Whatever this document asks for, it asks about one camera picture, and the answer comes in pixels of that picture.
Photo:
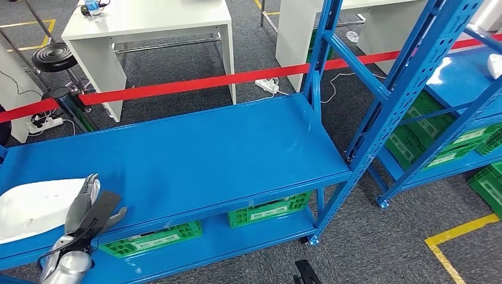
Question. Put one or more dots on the black barrier post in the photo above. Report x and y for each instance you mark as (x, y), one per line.
(74, 113)

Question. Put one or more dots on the white power strip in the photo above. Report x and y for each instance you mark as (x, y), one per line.
(45, 125)
(266, 85)

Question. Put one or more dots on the red barrier belt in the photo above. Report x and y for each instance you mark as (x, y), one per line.
(196, 83)

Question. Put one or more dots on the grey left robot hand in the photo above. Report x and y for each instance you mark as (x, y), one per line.
(76, 213)

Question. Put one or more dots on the person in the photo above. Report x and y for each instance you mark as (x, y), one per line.
(3, 129)

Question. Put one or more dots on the clear plastic bag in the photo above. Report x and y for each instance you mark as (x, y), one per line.
(352, 36)

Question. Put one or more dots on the clear water bottle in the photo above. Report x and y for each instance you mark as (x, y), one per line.
(93, 8)

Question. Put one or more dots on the green plastic crate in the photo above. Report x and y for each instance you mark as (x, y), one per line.
(157, 241)
(443, 160)
(484, 188)
(470, 137)
(492, 145)
(270, 213)

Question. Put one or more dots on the wide blue metal rack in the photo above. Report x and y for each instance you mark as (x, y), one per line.
(196, 156)

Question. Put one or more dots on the black robot bracket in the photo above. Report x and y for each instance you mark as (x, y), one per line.
(308, 274)

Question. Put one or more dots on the white partition panel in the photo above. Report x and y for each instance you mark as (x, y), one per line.
(17, 98)

